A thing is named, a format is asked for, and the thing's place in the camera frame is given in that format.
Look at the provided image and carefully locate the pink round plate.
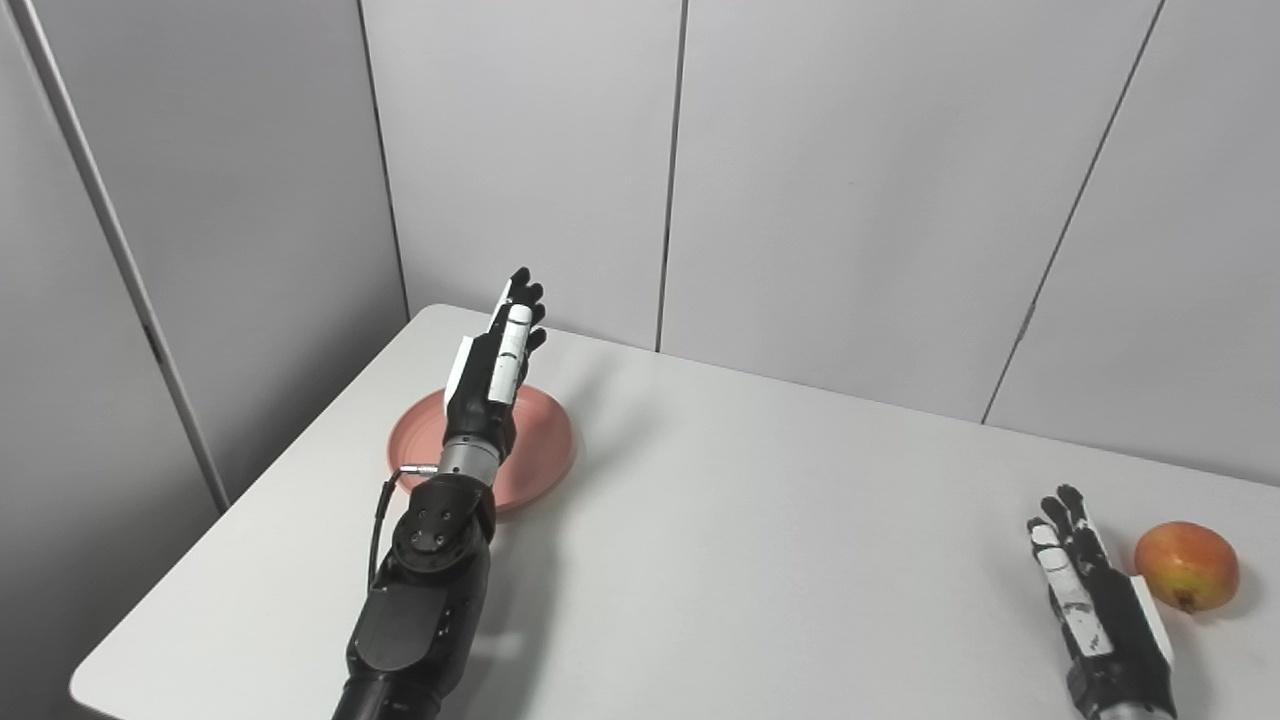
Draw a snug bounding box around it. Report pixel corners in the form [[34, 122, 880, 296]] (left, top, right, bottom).
[[388, 384, 577, 516]]

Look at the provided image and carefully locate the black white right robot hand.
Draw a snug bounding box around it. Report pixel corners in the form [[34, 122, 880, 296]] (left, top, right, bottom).
[[1026, 485, 1179, 716]]

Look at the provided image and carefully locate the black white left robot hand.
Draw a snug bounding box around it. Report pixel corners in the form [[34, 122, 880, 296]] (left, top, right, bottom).
[[441, 267, 549, 461]]

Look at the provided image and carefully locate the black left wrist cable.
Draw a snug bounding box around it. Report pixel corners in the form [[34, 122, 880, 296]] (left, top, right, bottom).
[[367, 463, 439, 591]]

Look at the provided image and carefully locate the red yellow apple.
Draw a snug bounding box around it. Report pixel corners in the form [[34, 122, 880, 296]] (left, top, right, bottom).
[[1134, 521, 1241, 614]]

